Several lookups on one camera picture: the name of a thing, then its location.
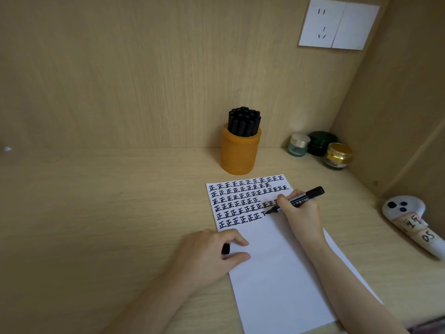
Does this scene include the person's left hand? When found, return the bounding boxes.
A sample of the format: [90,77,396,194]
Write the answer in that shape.
[173,228,251,297]

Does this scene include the person's right hand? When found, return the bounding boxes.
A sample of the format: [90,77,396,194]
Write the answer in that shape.
[276,189,326,247]

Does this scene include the black marker pen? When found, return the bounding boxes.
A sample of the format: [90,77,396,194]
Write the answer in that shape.
[265,186,325,215]

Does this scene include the person's left forearm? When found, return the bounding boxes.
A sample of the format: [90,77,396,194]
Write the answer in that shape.
[102,266,206,334]

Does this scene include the person's right forearm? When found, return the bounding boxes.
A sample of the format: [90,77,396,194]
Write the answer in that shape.
[302,236,411,334]

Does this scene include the white paper sheet with marks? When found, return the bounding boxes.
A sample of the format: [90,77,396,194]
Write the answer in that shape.
[206,174,383,334]

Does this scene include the clear glass jar silver lid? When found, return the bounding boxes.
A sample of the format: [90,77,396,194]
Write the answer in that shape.
[287,133,311,157]

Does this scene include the orange pen holder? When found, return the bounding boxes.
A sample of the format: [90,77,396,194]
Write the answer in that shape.
[220,124,262,176]

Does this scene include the glass jar gold lid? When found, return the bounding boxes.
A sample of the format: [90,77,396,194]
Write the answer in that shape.
[324,143,353,170]

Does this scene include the dark green jar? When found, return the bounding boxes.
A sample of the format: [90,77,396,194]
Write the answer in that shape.
[307,131,338,157]

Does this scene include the bundle of black markers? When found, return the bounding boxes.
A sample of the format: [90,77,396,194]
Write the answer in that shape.
[228,106,261,138]

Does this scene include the white controller with paper label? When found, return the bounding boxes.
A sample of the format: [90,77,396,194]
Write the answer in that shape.
[382,195,445,261]

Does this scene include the white wall socket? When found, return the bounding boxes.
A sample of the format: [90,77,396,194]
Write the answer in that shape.
[298,0,346,49]

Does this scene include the white blank wall plate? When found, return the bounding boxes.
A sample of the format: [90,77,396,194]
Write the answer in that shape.
[332,3,380,51]

